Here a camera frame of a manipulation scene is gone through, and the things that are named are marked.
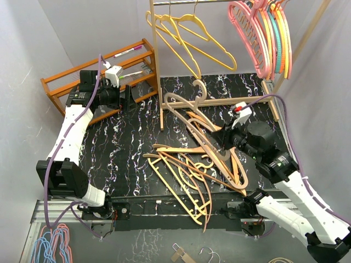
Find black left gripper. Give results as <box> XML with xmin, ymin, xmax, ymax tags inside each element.
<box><xmin>95</xmin><ymin>80</ymin><xmax>138</xmax><ymax>112</ymax></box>

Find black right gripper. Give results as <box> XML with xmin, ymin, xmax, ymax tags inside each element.
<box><xmin>211</xmin><ymin>117</ymin><xmax>261</xmax><ymax>161</ymax></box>

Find beige hanger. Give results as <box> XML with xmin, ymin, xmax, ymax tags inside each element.
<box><xmin>186</xmin><ymin>111</ymin><xmax>248</xmax><ymax>196</ymax></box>
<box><xmin>164</xmin><ymin>79</ymin><xmax>231</xmax><ymax>161</ymax></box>

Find yellow metal hanger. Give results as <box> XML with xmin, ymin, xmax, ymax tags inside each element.
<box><xmin>276</xmin><ymin>1</ymin><xmax>292</xmax><ymax>79</ymax></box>

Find thick pink plastic hanger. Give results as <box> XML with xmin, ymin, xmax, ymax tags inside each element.
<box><xmin>242</xmin><ymin>1</ymin><xmax>273</xmax><ymax>80</ymax></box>

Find teal wire hanger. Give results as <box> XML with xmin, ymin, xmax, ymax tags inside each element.
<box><xmin>268</xmin><ymin>1</ymin><xmax>282</xmax><ymax>73</ymax></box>

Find orange plastic hanger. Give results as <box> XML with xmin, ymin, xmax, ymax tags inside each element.
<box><xmin>271</xmin><ymin>1</ymin><xmax>287</xmax><ymax>73</ymax></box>

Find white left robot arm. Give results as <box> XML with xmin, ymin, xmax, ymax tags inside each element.
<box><xmin>36</xmin><ymin>66</ymin><xmax>133</xmax><ymax>219</ymax></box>

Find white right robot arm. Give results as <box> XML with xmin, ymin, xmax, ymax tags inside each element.
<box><xmin>211</xmin><ymin>122</ymin><xmax>350</xmax><ymax>262</ymax></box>

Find green capped marker pen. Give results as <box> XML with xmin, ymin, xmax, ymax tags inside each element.
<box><xmin>119</xmin><ymin>70</ymin><xmax>144</xmax><ymax>79</ymax></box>

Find cream thin plastic hanger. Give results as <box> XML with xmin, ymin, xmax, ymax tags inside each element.
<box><xmin>146</xmin><ymin>154</ymin><xmax>212</xmax><ymax>230</ymax></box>

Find light wooden clothes rack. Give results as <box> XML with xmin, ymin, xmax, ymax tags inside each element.
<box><xmin>146</xmin><ymin>1</ymin><xmax>330</xmax><ymax>121</ymax></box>

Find purple capped marker pen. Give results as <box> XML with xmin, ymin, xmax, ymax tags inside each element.
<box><xmin>113</xmin><ymin>45</ymin><xmax>143</xmax><ymax>58</ymax></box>

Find wooden clip hanger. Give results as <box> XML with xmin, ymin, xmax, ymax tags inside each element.
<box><xmin>171</xmin><ymin>243</ymin><xmax>196</xmax><ymax>263</ymax></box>

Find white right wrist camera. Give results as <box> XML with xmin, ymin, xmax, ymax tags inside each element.
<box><xmin>231</xmin><ymin>102</ymin><xmax>252</xmax><ymax>129</ymax></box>

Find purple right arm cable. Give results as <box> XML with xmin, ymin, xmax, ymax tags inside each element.
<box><xmin>235</xmin><ymin>94</ymin><xmax>351</xmax><ymax>238</ymax></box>

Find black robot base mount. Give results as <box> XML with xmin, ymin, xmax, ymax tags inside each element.
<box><xmin>80</xmin><ymin>192</ymin><xmax>275</xmax><ymax>237</ymax></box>

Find blue and pink wire hangers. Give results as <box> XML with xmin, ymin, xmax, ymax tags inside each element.
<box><xmin>29</xmin><ymin>224</ymin><xmax>73</xmax><ymax>262</ymax></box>

